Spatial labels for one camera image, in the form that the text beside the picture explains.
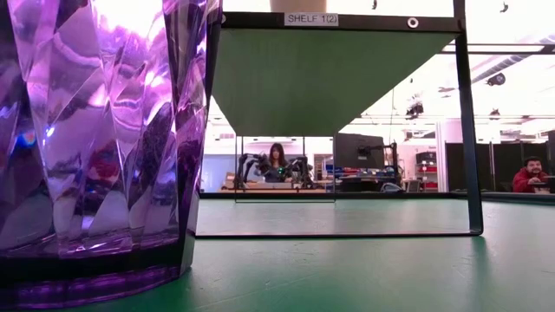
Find small white cup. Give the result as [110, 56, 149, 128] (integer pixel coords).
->
[269, 0, 328, 13]

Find white shelf label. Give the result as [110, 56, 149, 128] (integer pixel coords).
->
[284, 12, 339, 27]

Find person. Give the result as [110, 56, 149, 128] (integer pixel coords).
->
[512, 156, 551, 194]
[264, 142, 294, 183]

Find background wooden table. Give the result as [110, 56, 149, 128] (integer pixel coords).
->
[220, 181, 327, 194]

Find black monitor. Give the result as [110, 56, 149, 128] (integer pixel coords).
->
[332, 133, 386, 170]

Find background storage rack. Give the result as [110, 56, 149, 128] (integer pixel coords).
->
[415, 150, 438, 192]

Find purple faceted plastic cup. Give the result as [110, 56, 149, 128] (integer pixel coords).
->
[0, 0, 223, 309]

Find wooden shelf with black frame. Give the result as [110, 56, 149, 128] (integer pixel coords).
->
[194, 0, 485, 238]

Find black partition wall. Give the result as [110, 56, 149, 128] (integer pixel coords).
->
[445, 141, 555, 192]

